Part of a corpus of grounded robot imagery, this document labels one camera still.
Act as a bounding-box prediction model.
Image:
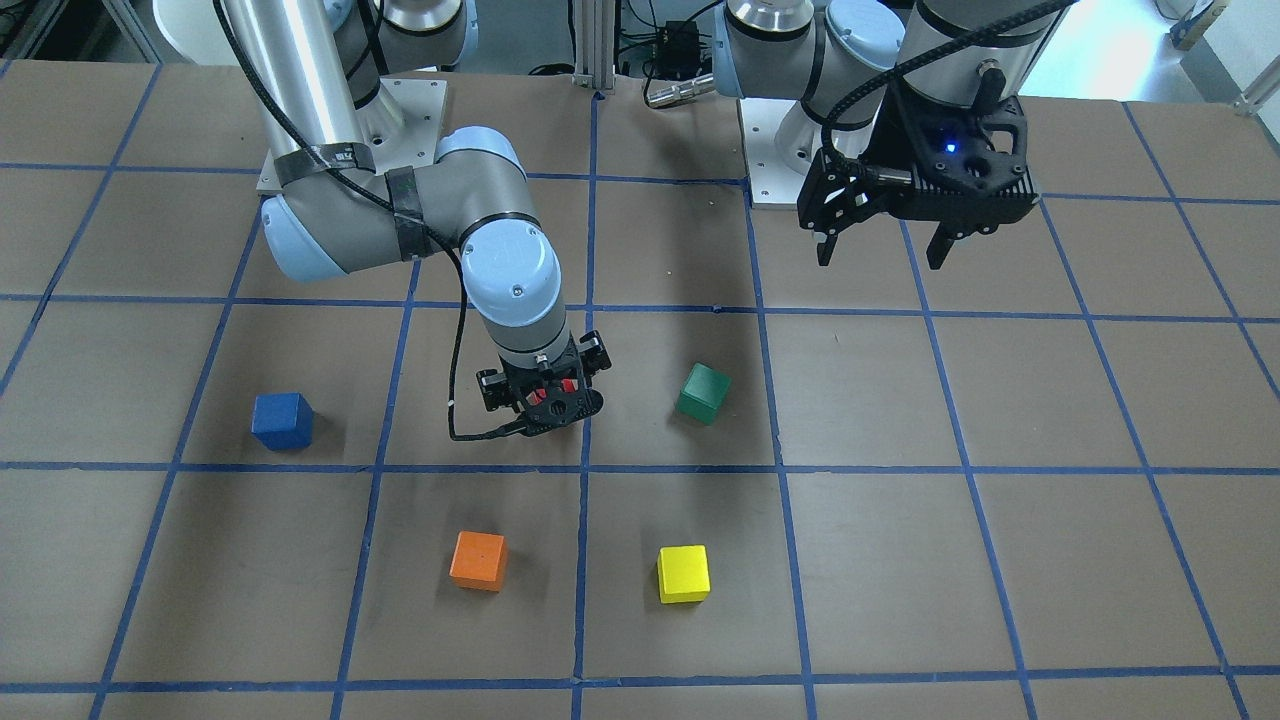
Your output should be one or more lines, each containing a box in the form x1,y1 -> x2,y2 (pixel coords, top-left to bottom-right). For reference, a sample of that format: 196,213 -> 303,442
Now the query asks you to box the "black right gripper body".
476,331 -> 611,436

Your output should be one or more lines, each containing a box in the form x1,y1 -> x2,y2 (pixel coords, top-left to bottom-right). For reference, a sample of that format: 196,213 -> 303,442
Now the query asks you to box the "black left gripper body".
797,79 -> 1039,236

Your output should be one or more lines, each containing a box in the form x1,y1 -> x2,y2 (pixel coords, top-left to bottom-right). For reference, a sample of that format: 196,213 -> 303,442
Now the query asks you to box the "red wooden block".
525,378 -> 579,407

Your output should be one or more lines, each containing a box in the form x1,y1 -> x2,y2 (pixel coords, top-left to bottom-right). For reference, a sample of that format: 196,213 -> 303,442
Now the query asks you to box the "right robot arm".
212,1 -> 611,439

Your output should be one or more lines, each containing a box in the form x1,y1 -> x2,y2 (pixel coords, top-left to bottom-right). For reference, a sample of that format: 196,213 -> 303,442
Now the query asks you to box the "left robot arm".
712,1 -> 1069,270

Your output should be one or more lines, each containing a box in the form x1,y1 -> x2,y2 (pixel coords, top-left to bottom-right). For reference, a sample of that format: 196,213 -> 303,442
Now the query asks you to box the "green wooden block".
676,363 -> 732,425

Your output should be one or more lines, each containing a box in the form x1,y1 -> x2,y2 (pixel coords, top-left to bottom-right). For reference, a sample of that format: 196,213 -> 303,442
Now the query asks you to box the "orange wooden block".
449,530 -> 509,593

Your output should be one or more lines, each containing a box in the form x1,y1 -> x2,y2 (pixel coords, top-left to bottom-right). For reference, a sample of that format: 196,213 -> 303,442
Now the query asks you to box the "yellow wooden block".
655,544 -> 710,603

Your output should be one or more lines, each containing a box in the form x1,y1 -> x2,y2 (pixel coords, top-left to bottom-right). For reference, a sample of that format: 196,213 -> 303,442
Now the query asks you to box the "blue wooden block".
250,392 -> 314,452

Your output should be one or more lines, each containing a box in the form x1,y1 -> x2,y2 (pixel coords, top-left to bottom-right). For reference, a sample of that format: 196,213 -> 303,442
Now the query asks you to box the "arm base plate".
255,78 -> 448,193
739,97 -> 820,210

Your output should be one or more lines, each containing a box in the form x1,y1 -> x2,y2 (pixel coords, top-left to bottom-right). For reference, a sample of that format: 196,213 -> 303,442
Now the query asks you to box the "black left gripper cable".
820,0 -> 1082,186

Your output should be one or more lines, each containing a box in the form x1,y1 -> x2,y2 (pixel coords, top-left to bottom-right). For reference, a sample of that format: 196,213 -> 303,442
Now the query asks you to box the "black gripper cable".
210,0 -> 531,443
820,0 -> 1082,186

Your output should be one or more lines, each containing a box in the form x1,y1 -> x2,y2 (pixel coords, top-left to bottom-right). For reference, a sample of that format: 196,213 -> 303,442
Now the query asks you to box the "aluminium frame post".
570,1 -> 618,95

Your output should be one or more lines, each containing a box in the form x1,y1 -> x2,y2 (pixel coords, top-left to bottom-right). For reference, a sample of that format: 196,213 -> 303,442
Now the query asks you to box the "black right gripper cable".
210,0 -> 531,443

